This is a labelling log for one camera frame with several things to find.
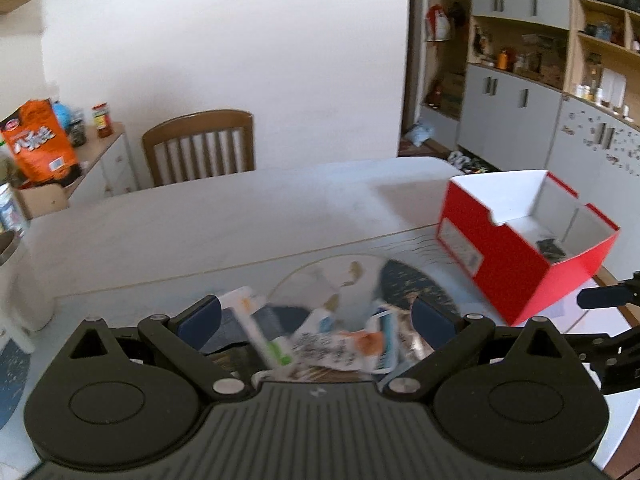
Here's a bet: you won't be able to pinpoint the white wall cabinet unit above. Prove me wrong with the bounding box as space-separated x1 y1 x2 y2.
398 0 640 291

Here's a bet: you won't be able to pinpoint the fish print table mat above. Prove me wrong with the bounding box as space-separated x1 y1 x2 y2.
0 220 632 480

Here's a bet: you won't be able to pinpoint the blue and white packet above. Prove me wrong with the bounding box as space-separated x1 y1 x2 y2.
367 307 402 373

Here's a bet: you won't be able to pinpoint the black packet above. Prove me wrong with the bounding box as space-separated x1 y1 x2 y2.
536 236 567 262

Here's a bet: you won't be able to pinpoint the red cardboard box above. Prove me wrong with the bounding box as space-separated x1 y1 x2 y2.
436 169 621 326

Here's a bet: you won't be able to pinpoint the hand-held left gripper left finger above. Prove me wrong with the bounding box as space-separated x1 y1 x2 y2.
67 295 253 403

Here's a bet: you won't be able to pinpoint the white cutting boards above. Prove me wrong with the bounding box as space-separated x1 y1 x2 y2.
599 67 629 107

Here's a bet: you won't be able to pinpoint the metal tin can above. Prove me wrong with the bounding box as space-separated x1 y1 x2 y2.
0 182 30 237

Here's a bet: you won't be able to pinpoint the cardboard box on shelf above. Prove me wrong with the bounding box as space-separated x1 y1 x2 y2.
439 72 467 118

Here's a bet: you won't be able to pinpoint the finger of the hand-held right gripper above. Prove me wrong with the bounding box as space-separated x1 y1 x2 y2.
576 271 640 311
570 329 640 362

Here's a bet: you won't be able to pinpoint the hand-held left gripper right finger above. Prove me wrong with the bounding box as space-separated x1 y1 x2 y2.
377 295 576 403

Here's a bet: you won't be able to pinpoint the hanging red and white bag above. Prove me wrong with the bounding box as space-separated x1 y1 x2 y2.
424 4 454 44

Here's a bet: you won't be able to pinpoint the small cardboard box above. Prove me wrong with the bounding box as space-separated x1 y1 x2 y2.
17 182 70 220

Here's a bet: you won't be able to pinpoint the white packet with green end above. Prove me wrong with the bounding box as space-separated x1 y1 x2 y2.
219 286 296 377

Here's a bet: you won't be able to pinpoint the light blue bag on floor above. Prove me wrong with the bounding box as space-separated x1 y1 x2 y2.
404 122 437 147

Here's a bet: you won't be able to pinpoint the white jug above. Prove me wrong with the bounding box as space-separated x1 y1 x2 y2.
0 232 57 356

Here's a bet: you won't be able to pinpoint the wooden chair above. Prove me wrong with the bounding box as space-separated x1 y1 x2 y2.
141 109 256 187

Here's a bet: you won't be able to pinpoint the white drawer cabinet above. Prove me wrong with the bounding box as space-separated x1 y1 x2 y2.
65 121 139 207

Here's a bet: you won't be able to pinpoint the red lid jar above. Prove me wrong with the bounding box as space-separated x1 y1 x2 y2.
91 103 114 138

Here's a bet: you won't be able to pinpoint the row of shoes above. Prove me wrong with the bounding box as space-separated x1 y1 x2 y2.
446 150 496 175

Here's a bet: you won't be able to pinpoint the orange snack bag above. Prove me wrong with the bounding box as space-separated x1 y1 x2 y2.
0 99 82 188

